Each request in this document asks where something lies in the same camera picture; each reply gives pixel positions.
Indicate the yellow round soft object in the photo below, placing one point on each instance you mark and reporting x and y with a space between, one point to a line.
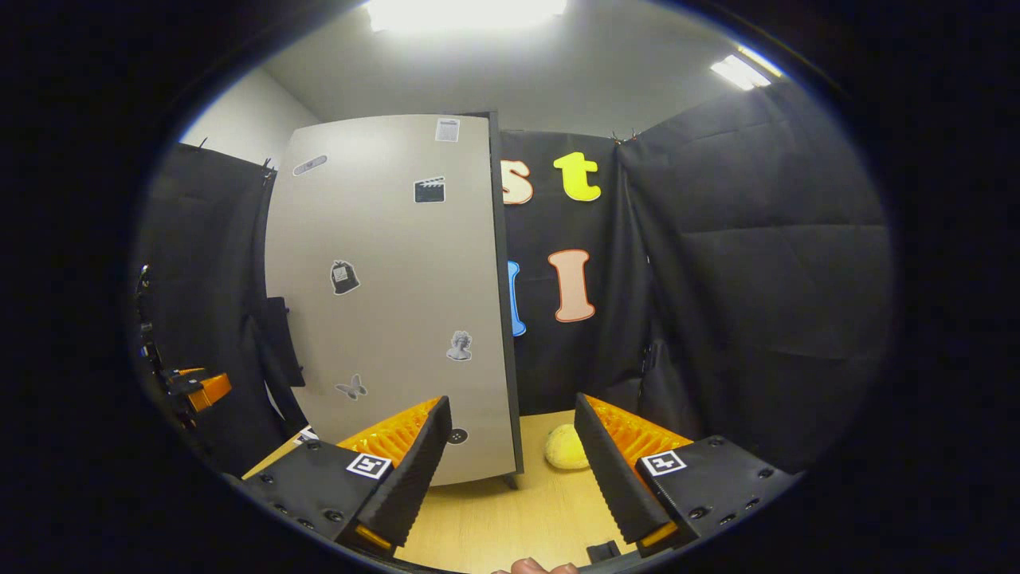
564 448

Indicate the long ceiling light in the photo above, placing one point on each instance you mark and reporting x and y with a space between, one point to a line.
466 12

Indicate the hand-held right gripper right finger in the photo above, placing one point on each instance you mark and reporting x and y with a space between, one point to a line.
613 478

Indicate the dark grey cabinet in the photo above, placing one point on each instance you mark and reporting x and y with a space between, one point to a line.
510 359

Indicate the black backdrop cloth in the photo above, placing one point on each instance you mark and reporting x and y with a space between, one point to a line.
757 279

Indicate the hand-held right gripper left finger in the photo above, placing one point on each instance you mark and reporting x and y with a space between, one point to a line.
414 478

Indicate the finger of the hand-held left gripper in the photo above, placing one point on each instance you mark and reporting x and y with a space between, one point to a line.
213 391

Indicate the small ceiling light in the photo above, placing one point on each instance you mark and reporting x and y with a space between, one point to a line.
741 72

